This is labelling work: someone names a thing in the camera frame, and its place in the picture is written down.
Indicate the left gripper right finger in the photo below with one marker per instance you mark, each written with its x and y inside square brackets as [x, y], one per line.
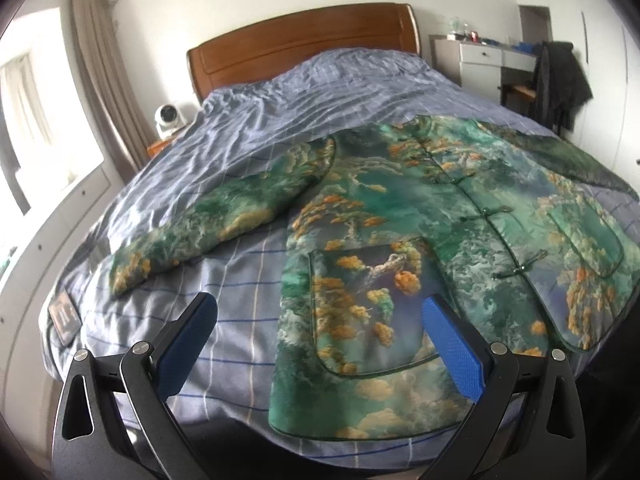
[548, 440]

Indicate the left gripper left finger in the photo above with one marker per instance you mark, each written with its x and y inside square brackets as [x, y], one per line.
[90, 440]

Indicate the green patterned silk jacket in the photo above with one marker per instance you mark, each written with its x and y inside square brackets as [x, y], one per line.
[501, 224]

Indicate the wooden nightstand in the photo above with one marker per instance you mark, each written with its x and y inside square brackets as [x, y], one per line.
[158, 146]

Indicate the beige curtain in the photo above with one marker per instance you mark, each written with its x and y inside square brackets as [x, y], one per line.
[125, 132]

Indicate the white small fan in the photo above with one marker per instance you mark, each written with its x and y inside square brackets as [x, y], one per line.
[168, 120]

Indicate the wooden chair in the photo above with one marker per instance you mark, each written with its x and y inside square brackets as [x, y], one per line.
[518, 98]

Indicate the black jacket on chair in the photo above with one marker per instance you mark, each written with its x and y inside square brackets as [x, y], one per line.
[560, 84]

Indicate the blue checked bed sheet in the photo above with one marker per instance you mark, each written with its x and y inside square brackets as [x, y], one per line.
[242, 130]

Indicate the white desk with drawers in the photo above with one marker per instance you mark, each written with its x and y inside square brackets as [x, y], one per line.
[480, 69]

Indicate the brown wooden headboard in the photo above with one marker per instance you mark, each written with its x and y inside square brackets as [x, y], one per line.
[266, 49]

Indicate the white wardrobe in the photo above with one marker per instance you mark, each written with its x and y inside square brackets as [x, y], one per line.
[607, 127]

